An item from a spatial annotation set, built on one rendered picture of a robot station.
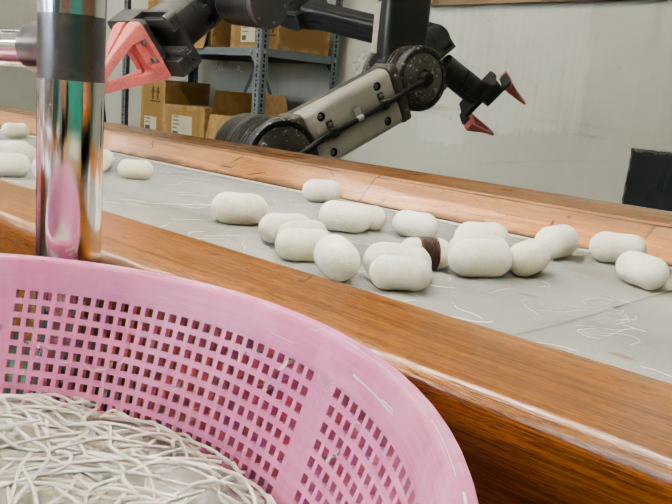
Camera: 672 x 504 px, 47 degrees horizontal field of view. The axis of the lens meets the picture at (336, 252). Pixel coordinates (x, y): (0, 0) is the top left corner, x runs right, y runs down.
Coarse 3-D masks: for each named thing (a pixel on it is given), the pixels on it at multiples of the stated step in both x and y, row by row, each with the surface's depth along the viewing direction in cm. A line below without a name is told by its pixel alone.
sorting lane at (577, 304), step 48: (144, 192) 64; (192, 192) 67; (240, 192) 69; (288, 192) 72; (240, 240) 47; (384, 240) 51; (432, 288) 39; (480, 288) 40; (528, 288) 41; (576, 288) 42; (624, 288) 43; (528, 336) 32; (576, 336) 33; (624, 336) 33
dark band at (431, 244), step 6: (426, 240) 43; (432, 240) 43; (438, 240) 43; (426, 246) 43; (432, 246) 43; (438, 246) 43; (432, 252) 43; (438, 252) 43; (432, 258) 43; (438, 258) 43; (432, 264) 43; (438, 264) 43
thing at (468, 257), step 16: (464, 240) 42; (480, 240) 42; (496, 240) 42; (448, 256) 42; (464, 256) 41; (480, 256) 41; (496, 256) 42; (512, 256) 42; (464, 272) 42; (480, 272) 42; (496, 272) 42
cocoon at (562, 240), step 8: (560, 224) 51; (544, 232) 49; (552, 232) 49; (560, 232) 49; (568, 232) 50; (576, 232) 50; (544, 240) 49; (552, 240) 49; (560, 240) 49; (568, 240) 49; (576, 240) 50; (552, 248) 49; (560, 248) 49; (568, 248) 49; (576, 248) 50; (552, 256) 49; (560, 256) 49
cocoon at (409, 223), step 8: (400, 216) 53; (408, 216) 53; (416, 216) 53; (424, 216) 52; (432, 216) 53; (400, 224) 53; (408, 224) 53; (416, 224) 52; (424, 224) 52; (432, 224) 52; (400, 232) 53; (408, 232) 53; (416, 232) 52; (424, 232) 52; (432, 232) 52
